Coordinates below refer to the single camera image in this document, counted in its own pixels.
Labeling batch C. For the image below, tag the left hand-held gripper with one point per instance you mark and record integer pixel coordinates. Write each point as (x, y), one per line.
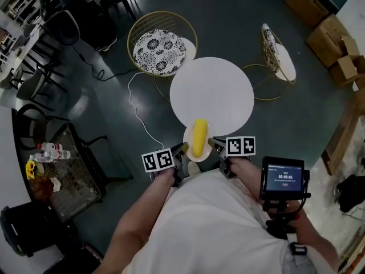
(158, 161)

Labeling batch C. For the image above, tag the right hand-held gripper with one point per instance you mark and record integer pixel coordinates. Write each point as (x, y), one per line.
(241, 146)

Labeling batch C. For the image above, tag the white oval plate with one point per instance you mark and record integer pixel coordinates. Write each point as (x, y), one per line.
(188, 137)

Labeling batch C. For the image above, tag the yellow corn cob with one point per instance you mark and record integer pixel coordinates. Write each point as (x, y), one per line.
(199, 138)

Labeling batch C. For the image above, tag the person's right forearm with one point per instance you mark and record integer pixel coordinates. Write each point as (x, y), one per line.
(313, 238)

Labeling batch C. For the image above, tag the person's left forearm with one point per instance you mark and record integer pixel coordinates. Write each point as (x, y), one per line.
(137, 210)

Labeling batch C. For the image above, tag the round white table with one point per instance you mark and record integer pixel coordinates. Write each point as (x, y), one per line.
(211, 90)

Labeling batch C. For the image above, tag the person's white shirt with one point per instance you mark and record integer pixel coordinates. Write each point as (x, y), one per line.
(205, 224)

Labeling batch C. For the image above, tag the gold chair round floral cushion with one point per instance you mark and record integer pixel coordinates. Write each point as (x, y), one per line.
(159, 51)

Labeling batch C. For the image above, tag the dark glass side table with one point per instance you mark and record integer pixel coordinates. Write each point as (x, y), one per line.
(71, 167)

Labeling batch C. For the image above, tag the small white figurine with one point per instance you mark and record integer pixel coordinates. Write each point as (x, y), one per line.
(56, 183)

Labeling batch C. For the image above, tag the black bag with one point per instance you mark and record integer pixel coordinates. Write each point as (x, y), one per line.
(352, 193)

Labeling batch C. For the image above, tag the red dried plant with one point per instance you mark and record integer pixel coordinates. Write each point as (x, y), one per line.
(41, 188)

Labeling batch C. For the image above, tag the brown cardboard box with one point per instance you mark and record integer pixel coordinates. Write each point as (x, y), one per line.
(328, 38)
(306, 4)
(346, 67)

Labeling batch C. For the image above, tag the yellow sunflower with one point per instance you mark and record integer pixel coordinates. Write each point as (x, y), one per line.
(30, 168)

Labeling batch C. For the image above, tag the black curved chair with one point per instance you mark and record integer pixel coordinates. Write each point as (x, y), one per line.
(28, 127)

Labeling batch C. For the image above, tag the grey office chair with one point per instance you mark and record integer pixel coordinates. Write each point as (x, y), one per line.
(61, 21)

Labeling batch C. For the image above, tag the wooden frame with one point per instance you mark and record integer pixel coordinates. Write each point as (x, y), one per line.
(342, 136)

